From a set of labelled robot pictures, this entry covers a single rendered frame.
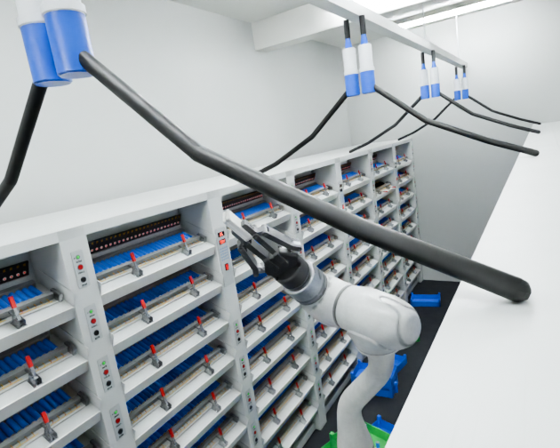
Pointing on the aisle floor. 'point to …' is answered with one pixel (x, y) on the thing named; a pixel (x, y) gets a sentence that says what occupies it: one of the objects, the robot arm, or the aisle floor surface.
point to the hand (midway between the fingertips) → (237, 225)
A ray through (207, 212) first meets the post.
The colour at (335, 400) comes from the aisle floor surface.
